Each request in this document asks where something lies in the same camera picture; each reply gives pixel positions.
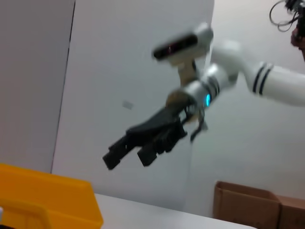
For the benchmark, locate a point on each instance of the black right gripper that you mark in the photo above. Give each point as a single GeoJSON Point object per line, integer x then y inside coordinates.
{"type": "Point", "coordinates": [162, 128]}

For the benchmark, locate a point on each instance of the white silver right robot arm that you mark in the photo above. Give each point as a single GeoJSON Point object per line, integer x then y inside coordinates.
{"type": "Point", "coordinates": [274, 81]}

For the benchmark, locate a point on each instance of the yellow plastic bin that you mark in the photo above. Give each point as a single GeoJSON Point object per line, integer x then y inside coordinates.
{"type": "Point", "coordinates": [47, 198]}

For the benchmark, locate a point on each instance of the brown cardboard box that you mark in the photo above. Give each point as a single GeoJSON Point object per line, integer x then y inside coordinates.
{"type": "Point", "coordinates": [245, 207]}

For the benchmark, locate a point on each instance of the dark brown blurred object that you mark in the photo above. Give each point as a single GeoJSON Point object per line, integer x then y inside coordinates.
{"type": "Point", "coordinates": [300, 38]}

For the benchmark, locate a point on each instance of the small grey wall sticker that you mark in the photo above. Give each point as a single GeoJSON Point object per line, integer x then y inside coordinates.
{"type": "Point", "coordinates": [128, 105]}

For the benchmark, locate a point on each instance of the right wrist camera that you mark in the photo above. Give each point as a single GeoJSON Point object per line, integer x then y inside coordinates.
{"type": "Point", "coordinates": [181, 45]}

